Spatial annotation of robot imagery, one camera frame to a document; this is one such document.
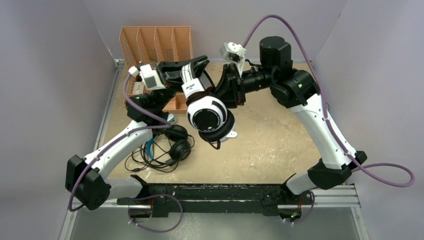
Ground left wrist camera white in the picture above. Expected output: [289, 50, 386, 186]
[128, 64, 166, 91]

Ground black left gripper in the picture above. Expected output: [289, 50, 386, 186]
[150, 56, 208, 113]

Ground black cable of blue headphones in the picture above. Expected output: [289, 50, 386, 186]
[124, 132, 196, 174]

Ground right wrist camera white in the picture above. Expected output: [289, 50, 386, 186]
[219, 42, 247, 77]

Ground white product box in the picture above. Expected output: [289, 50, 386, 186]
[132, 81, 144, 95]

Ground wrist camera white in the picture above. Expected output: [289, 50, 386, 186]
[219, 42, 247, 77]
[128, 64, 166, 91]

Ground white and black headphones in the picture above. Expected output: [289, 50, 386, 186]
[180, 63, 238, 150]

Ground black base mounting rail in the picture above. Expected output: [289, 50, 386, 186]
[117, 183, 313, 219]

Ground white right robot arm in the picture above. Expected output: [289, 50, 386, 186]
[214, 36, 367, 204]

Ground peach plastic file organizer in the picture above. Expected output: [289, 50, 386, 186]
[119, 25, 196, 116]

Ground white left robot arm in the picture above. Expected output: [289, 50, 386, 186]
[65, 55, 210, 212]

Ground light blue stapler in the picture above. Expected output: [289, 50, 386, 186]
[167, 113, 177, 125]

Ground black and blue headphones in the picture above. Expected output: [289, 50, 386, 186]
[143, 124, 192, 166]

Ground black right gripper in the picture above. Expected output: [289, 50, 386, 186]
[207, 62, 277, 109]

